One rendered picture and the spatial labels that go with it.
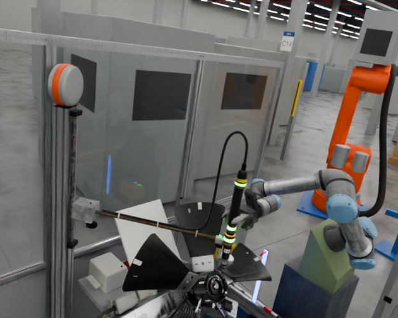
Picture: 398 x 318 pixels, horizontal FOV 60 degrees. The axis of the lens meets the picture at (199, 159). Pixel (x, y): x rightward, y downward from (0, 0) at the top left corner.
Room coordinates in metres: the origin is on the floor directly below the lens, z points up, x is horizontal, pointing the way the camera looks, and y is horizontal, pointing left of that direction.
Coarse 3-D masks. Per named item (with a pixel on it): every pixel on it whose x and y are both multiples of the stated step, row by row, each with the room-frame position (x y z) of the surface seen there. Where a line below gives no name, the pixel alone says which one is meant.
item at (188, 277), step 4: (188, 272) 1.10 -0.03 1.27; (188, 276) 1.10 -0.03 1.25; (196, 276) 1.12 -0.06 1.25; (184, 280) 1.10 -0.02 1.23; (188, 280) 1.10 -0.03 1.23; (192, 280) 1.11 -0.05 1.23; (196, 280) 1.12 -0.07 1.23; (180, 284) 1.09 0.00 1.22; (184, 284) 1.10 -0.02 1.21; (192, 284) 1.11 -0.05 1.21; (176, 288) 1.09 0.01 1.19; (180, 288) 1.10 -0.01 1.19; (184, 288) 1.10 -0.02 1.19; (188, 288) 1.11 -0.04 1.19
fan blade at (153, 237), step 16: (160, 240) 1.08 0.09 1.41; (144, 256) 1.03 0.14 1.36; (160, 256) 1.06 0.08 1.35; (176, 256) 1.09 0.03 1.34; (128, 272) 1.00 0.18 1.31; (144, 272) 1.02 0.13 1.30; (160, 272) 1.05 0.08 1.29; (176, 272) 1.08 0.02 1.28; (128, 288) 0.99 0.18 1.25; (144, 288) 1.02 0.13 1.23; (160, 288) 1.06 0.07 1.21
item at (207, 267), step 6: (192, 258) 1.22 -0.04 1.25; (198, 258) 1.21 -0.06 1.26; (204, 258) 1.21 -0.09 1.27; (210, 258) 1.21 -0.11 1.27; (198, 264) 1.20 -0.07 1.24; (204, 264) 1.20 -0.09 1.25; (210, 264) 1.19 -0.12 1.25; (198, 270) 1.18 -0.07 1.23; (204, 270) 1.18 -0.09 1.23; (210, 270) 1.18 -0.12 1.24
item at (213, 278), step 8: (200, 272) 1.21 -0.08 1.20; (208, 272) 1.13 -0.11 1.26; (216, 272) 1.14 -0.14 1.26; (200, 280) 1.11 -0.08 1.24; (208, 280) 1.11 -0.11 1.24; (216, 280) 1.13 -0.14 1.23; (224, 280) 1.14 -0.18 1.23; (192, 288) 1.13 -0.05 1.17; (200, 288) 1.09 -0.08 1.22; (208, 288) 1.09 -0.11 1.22; (224, 288) 1.13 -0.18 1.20; (184, 296) 1.12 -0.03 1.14; (192, 296) 1.12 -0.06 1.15; (200, 296) 1.08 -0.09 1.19; (208, 296) 1.06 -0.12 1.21; (216, 296) 1.09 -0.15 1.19; (224, 296) 1.10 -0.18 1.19; (192, 304) 1.10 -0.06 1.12
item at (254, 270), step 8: (240, 248) 1.42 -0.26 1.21; (248, 248) 1.44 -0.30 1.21; (232, 256) 1.36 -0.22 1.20; (240, 256) 1.37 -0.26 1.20; (248, 256) 1.38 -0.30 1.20; (256, 256) 1.40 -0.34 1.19; (232, 264) 1.30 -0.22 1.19; (240, 264) 1.31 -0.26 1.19; (248, 264) 1.33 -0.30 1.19; (256, 264) 1.35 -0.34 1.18; (224, 272) 1.25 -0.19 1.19; (232, 272) 1.25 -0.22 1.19; (240, 272) 1.26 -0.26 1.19; (248, 272) 1.28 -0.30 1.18; (256, 272) 1.30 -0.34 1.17; (264, 272) 1.32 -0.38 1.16; (240, 280) 1.22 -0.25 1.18; (248, 280) 1.23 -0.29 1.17; (256, 280) 1.26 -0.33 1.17; (264, 280) 1.28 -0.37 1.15
